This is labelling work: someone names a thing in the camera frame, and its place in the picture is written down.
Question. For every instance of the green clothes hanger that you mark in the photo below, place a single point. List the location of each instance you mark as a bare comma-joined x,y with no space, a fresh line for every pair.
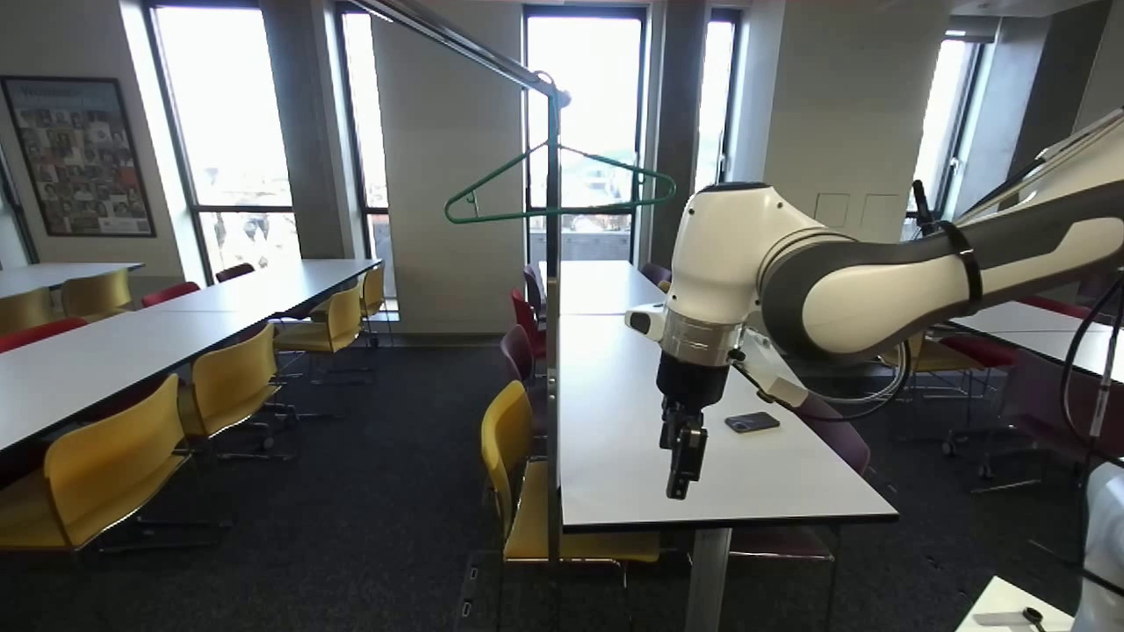
650,197

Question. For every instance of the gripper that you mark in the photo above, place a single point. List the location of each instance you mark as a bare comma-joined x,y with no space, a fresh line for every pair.
692,379

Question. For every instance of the dark red chair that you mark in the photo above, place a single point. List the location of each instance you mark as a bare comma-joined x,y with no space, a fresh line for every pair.
234,271

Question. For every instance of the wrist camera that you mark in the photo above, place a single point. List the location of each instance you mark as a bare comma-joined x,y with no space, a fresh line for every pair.
774,373

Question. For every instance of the purple chair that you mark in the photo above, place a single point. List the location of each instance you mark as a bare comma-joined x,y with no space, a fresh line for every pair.
839,434
654,272

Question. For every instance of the white table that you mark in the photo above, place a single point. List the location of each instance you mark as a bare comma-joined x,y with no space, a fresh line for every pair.
1036,338

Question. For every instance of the row of white tables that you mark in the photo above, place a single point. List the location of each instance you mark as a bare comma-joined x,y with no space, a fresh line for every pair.
114,351

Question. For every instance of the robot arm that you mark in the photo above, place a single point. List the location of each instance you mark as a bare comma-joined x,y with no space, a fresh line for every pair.
878,290

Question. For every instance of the window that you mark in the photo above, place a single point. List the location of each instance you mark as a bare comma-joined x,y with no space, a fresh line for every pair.
367,132
224,114
944,123
584,79
717,96

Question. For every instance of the row of yellow chairs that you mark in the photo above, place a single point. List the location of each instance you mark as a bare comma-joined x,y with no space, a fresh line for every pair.
92,294

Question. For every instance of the group of chairs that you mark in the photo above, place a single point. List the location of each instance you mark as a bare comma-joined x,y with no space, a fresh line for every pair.
992,351

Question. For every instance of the framed photo poster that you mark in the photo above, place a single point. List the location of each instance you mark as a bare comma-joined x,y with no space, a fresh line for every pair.
79,156

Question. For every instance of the metal clothes rack rod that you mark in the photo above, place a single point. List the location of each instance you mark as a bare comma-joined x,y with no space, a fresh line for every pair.
474,48

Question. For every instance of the yellow chair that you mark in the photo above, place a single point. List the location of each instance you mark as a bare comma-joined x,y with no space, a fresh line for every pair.
507,439
338,318
375,291
230,382
105,456

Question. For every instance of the dark smartphone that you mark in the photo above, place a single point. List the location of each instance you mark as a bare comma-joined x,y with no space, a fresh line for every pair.
752,422

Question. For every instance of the row of red and purple chairs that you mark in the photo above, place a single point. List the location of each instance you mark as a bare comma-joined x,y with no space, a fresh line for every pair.
520,351

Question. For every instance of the metal clothes rack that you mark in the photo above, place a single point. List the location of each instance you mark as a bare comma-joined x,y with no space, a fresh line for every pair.
553,351

